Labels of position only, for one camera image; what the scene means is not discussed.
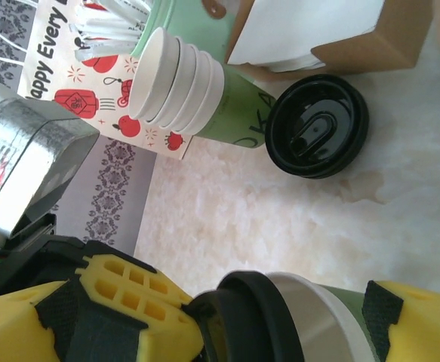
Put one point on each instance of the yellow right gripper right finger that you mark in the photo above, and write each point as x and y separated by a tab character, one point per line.
427	328

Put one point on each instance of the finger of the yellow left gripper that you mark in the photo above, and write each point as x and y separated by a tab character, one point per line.
129	301
95	264

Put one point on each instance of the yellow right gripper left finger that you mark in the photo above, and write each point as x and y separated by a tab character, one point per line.
8	328

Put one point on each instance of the black plastic cup lid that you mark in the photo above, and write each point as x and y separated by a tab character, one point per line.
317	124
276	299

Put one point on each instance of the white red printed paper bag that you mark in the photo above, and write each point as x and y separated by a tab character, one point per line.
53	56

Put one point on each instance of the bundle of wrapped straws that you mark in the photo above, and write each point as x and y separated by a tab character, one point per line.
106	30

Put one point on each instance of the mint green round container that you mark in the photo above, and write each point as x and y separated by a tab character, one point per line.
197	37

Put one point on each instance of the kraft cardboard napkin box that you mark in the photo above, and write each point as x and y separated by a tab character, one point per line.
393	37

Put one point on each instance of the brown cardboard box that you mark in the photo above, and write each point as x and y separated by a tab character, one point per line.
299	30

